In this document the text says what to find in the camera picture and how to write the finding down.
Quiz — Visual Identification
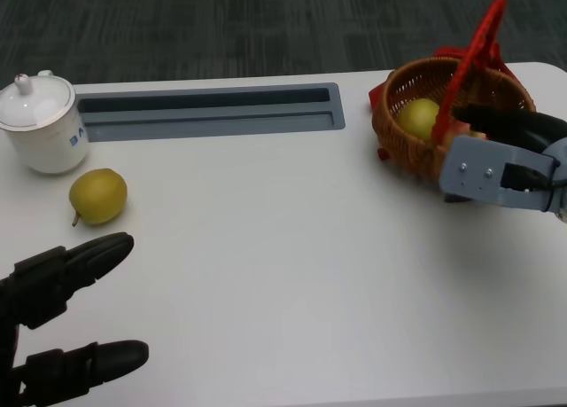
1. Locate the yellow-green pear without stem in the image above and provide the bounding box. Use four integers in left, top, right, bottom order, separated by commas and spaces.
398, 98, 440, 141

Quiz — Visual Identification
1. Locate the white lidded ceramic mug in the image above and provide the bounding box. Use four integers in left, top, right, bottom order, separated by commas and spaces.
0, 69, 89, 176

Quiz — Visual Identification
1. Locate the wicker basket with red handle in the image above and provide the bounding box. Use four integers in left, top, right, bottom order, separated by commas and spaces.
367, 0, 537, 182

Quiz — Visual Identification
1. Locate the grey long table slot tray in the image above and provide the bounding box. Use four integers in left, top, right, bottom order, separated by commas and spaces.
74, 82, 346, 143

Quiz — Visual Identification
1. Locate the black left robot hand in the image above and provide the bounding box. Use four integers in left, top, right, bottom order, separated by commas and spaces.
0, 231, 151, 407

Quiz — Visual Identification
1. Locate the yellow-green pear with stem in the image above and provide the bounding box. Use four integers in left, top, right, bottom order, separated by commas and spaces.
68, 168, 128, 228

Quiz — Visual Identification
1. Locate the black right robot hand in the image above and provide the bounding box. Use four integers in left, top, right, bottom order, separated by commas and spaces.
451, 104, 567, 156

